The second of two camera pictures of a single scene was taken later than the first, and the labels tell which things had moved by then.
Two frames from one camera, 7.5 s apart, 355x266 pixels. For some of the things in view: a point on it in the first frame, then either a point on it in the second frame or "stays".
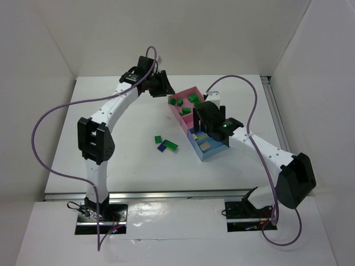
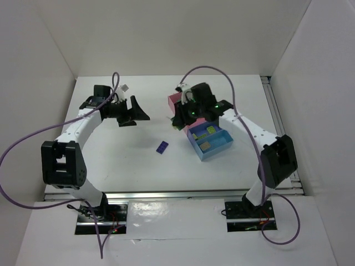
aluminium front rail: [201, 195] stays
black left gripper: [156, 83] -> [128, 110]
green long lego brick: [170, 145] -> [177, 123]
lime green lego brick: [200, 137] stays
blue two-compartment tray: [206, 147] stays
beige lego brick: [204, 146] stays
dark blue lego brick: [161, 147] stays
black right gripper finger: [197, 121] -> [181, 117]
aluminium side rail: [266, 82] stays
